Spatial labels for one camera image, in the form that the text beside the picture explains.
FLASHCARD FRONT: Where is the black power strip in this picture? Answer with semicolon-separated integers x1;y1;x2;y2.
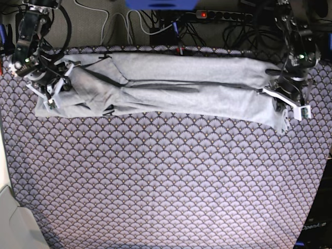
196;10;253;23

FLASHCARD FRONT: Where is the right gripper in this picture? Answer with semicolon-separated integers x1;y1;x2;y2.
15;59;72;99

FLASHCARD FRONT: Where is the red clamp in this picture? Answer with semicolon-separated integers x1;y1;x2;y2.
175;47;185;56

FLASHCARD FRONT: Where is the fan-patterned tablecloth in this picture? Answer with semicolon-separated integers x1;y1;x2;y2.
1;57;331;248

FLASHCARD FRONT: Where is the black power adapter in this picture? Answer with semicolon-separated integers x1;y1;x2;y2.
149;26;178;46

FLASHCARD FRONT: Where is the white plastic bin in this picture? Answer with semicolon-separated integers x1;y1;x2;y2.
1;186;49;248

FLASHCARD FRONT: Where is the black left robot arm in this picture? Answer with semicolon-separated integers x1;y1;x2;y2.
274;1;321;105

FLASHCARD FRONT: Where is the white cable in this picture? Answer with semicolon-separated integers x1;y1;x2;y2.
74;0;174;45

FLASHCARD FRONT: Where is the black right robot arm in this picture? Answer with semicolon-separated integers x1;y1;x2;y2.
9;1;72;102

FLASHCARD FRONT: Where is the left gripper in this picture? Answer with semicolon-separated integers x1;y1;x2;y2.
269;72;308;104

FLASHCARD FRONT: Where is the light grey T-shirt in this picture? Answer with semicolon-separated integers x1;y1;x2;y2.
35;53;289;133

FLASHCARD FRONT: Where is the blue box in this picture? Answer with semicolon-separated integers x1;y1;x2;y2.
126;0;198;10

